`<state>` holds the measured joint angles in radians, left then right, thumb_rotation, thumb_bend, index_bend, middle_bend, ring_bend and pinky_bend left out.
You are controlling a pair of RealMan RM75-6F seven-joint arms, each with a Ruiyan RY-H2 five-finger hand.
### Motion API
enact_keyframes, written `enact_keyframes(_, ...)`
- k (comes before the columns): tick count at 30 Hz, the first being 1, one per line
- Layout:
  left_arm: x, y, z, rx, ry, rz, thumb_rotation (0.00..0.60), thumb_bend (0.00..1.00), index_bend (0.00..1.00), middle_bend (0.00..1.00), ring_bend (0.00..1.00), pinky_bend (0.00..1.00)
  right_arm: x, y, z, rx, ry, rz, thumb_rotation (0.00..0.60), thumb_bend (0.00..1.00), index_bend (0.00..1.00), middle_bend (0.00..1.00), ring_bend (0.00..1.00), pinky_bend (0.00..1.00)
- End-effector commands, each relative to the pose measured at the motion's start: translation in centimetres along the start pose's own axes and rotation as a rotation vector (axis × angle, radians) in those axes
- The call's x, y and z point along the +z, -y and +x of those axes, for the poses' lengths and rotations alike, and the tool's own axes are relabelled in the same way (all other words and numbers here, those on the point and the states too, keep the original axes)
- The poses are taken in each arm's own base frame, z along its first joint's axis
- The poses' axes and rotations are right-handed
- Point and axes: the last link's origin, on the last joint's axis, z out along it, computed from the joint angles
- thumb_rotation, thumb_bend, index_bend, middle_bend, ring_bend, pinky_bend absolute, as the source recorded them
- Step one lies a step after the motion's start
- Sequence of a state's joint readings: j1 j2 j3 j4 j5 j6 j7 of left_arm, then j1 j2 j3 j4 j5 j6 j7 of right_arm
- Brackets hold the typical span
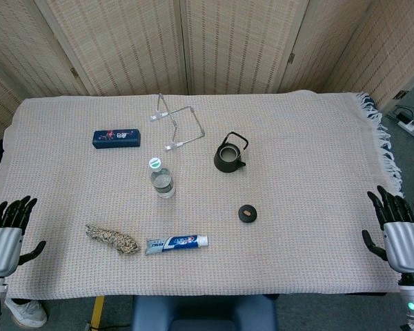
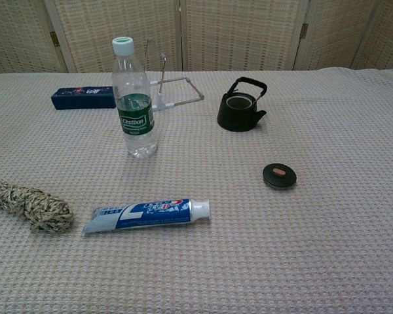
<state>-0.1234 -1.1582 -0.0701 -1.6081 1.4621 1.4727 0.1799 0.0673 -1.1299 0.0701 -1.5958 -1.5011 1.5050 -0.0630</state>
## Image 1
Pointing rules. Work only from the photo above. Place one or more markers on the white power strip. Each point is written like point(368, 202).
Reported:
point(412, 125)

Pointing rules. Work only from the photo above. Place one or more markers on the yellow floor tape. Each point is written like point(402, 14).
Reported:
point(97, 312)

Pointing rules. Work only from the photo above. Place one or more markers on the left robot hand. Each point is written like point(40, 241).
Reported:
point(1, 241)

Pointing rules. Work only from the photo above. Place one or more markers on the beige woven tablecloth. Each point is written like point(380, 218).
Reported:
point(200, 193)

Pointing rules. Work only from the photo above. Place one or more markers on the blue white toothpaste tube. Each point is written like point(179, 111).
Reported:
point(176, 243)

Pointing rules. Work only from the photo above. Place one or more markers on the black cast iron teapot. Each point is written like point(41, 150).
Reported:
point(229, 156)

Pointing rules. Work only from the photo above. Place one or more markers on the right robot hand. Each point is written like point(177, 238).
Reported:
point(402, 238)

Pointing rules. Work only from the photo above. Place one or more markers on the black teapot lid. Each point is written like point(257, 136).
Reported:
point(247, 213)

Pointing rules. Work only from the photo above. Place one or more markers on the folding woven screen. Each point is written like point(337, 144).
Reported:
point(207, 45)

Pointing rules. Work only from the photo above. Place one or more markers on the blue rectangular box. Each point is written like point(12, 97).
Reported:
point(116, 138)

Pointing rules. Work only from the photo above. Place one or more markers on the white sneaker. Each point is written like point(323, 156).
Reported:
point(26, 312)

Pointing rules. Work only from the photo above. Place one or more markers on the clear plastic water bottle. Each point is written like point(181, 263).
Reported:
point(161, 179)

